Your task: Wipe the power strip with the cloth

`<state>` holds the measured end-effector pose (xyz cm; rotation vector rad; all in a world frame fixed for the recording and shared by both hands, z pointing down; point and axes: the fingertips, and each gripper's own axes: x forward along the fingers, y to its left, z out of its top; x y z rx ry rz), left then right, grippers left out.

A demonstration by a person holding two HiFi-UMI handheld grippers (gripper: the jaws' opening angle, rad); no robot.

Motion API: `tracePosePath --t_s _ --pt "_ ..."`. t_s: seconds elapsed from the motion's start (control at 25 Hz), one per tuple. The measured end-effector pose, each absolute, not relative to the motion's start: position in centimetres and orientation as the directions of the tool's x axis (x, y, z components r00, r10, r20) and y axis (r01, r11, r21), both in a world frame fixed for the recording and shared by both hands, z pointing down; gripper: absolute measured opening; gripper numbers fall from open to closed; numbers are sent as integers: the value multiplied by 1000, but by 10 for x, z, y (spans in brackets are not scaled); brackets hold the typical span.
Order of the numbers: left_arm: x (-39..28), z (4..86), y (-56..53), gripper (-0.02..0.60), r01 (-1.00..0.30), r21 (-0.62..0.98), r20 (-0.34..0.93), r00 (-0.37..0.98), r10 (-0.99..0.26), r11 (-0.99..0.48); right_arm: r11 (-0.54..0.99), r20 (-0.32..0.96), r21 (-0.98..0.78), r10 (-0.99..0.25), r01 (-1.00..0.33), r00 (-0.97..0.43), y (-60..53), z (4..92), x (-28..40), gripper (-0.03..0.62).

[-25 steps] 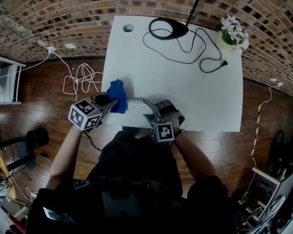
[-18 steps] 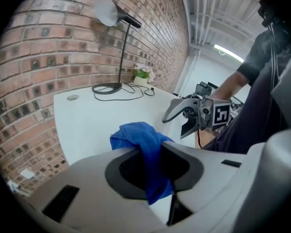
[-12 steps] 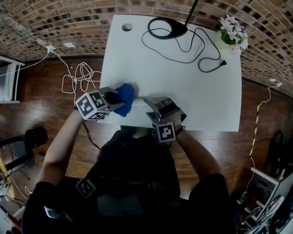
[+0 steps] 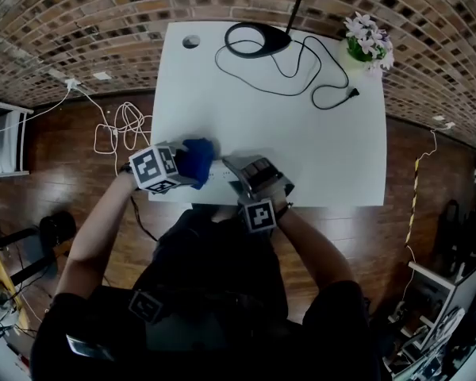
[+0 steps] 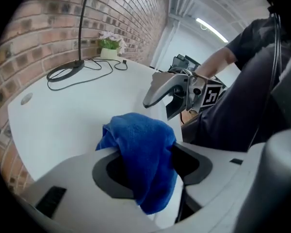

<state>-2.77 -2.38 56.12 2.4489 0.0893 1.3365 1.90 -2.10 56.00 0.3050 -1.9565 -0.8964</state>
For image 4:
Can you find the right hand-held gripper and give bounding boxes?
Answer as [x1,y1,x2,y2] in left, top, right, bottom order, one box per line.
[221,155,296,234]

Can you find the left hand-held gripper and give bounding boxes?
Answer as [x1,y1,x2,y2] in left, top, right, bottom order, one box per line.
[128,140,198,195]

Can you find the blue cloth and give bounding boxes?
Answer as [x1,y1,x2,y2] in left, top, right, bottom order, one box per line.
[175,137,217,191]

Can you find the shiny grey shoulder device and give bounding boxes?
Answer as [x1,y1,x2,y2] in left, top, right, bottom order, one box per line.
[64,333,115,364]

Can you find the person's right forearm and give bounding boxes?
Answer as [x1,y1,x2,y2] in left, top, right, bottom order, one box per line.
[273,196,357,290]

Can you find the person's left forearm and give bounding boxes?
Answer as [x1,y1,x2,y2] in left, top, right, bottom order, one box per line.
[55,167,139,298]

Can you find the person's right hand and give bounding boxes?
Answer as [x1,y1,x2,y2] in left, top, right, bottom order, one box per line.
[241,161,281,180]

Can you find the person's dark clothing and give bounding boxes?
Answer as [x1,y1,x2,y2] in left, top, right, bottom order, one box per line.
[29,204,382,381]

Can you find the black desk lamp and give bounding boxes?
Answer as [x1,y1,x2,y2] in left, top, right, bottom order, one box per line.
[224,0,313,60]

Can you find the black round bin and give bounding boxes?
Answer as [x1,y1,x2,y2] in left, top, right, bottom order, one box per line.
[39,210,78,246]

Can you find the grey chest-worn tagged device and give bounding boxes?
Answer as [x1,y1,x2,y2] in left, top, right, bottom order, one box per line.
[128,289,164,326]

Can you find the potted flowers in white pot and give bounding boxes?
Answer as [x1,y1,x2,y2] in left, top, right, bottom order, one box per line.
[342,10,396,75]

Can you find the yellow black striped tape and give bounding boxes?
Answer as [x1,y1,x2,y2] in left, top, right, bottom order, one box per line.
[405,156,422,248]

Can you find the white metal shelf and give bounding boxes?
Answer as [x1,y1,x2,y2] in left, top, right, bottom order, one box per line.
[0,98,35,180]

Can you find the wooden desk black legs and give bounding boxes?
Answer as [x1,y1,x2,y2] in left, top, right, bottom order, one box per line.
[0,228,60,335]

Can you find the white open cabinet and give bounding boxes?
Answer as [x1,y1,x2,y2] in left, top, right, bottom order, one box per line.
[406,252,476,357]

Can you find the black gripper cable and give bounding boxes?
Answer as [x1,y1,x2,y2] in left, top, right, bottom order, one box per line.
[129,195,159,242]

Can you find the coiled white floor cable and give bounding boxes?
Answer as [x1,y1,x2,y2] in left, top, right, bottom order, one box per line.
[79,89,154,176]

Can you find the thin white cable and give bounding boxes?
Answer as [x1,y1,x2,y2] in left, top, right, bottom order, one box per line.
[400,128,440,306]

